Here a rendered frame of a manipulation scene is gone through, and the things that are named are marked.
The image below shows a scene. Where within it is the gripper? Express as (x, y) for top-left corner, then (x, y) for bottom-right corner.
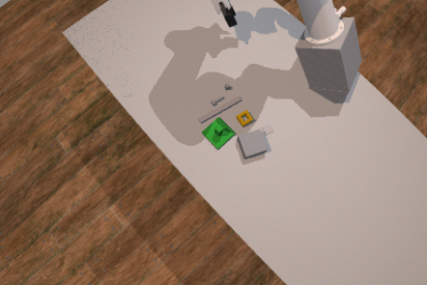
(212, 0), (238, 27)

